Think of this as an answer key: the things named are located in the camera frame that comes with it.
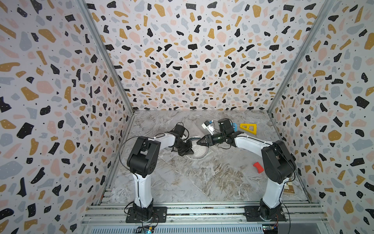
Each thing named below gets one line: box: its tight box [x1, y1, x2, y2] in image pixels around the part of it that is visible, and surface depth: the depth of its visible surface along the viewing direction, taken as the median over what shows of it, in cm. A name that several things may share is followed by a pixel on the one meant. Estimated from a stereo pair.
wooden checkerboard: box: [283, 182, 295, 194], surface depth 82 cm
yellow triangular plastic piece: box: [239, 123, 258, 136], surface depth 112 cm
